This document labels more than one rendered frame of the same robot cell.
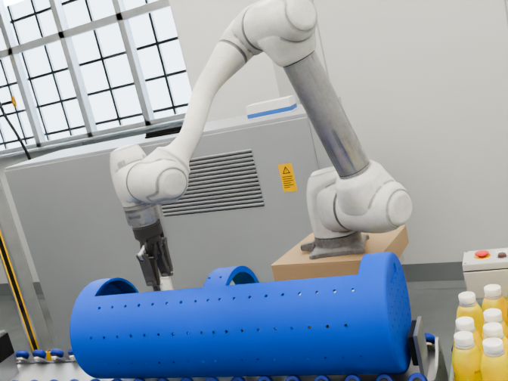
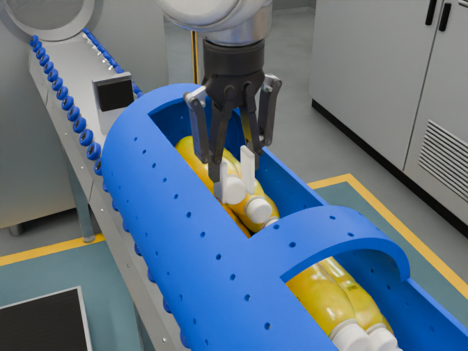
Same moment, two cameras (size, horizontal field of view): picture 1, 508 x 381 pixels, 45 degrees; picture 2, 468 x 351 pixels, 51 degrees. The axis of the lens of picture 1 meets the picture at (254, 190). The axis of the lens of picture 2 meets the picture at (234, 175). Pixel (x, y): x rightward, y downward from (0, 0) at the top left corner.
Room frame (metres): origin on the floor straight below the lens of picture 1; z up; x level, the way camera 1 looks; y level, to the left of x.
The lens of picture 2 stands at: (1.16, -0.06, 1.58)
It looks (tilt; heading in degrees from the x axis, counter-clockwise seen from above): 34 degrees down; 39
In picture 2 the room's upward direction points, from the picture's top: straight up
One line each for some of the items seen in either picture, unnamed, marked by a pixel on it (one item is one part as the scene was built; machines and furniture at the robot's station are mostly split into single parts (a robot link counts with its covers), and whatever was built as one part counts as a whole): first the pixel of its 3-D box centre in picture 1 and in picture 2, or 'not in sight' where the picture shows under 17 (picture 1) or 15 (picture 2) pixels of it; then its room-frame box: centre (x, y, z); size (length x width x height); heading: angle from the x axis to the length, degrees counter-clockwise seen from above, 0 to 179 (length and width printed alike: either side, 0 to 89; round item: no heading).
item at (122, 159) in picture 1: (133, 174); not in sight; (1.60, 0.30, 1.53); 0.13 x 0.11 x 0.16; 32
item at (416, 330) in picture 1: (418, 349); not in sight; (1.35, -0.30, 0.99); 0.10 x 0.02 x 0.12; 156
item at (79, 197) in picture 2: not in sight; (77, 186); (2.10, 1.59, 0.31); 0.06 x 0.06 x 0.63; 66
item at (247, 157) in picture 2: (168, 288); (247, 170); (1.63, 0.29, 1.19); 0.03 x 0.01 x 0.07; 67
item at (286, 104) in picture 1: (271, 107); not in sight; (3.25, -0.19, 1.48); 0.24 x 0.12 x 0.08; 68
